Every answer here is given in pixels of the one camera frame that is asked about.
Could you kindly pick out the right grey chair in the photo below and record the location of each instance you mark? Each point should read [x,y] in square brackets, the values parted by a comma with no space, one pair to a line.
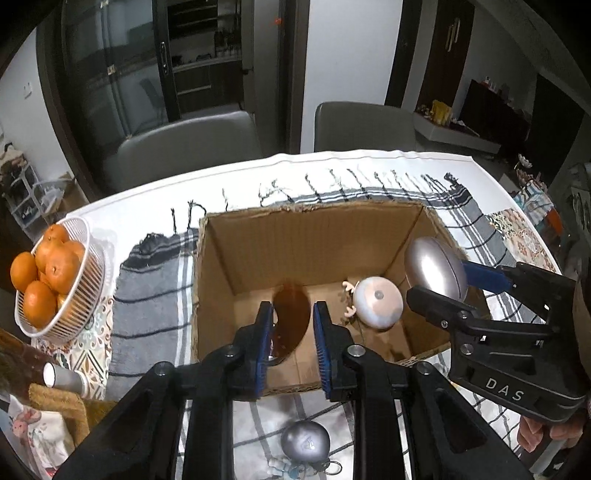
[346,126]

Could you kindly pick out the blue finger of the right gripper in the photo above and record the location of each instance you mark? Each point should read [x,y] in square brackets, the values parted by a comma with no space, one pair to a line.
[441,311]
[492,279]

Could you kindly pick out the white basket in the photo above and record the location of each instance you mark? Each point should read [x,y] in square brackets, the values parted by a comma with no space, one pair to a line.
[79,303]

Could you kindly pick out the right hand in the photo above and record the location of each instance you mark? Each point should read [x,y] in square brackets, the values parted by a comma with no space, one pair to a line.
[531,432]

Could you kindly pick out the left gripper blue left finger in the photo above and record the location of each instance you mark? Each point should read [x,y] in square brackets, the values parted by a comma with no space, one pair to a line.
[233,372]

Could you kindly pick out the grey checked table cloth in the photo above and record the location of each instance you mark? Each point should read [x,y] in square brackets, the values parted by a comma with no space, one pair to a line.
[153,306]

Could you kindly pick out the silver round case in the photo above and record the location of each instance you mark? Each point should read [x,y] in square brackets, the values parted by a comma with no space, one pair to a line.
[434,265]

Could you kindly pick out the left grey chair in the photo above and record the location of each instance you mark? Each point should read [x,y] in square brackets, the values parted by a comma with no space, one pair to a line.
[184,146]

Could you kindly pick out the floral cloth bag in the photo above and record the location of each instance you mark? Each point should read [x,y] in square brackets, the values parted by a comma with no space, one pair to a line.
[43,436]

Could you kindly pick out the grey teardrop case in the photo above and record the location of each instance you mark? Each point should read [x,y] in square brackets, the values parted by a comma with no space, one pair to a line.
[306,441]

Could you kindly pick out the black sliding glass door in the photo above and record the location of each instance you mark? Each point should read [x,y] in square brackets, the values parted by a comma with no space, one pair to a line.
[113,71]

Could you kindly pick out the grey chair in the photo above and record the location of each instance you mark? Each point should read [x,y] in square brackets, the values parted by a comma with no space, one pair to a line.
[346,126]
[184,146]

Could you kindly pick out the patterned table mat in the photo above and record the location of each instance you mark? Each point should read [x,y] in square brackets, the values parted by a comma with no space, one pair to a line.
[521,241]

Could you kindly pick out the woven tissue box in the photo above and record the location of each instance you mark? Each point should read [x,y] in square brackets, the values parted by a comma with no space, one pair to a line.
[81,415]

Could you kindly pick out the white shoe rack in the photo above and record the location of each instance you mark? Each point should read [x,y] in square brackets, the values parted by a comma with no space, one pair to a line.
[31,205]

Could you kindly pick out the orange fruit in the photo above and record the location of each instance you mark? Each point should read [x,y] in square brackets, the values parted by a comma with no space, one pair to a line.
[61,269]
[23,271]
[39,304]
[56,232]

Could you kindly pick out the small white cylinder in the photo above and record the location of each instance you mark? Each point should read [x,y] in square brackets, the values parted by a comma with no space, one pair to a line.
[57,377]

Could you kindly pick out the round white night light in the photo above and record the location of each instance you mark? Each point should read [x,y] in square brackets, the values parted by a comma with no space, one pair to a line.
[376,302]

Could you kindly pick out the brown cardboard box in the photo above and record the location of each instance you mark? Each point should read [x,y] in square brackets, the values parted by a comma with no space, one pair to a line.
[244,256]

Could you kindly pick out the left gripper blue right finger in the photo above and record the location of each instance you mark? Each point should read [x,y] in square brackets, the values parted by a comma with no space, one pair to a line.
[354,373]

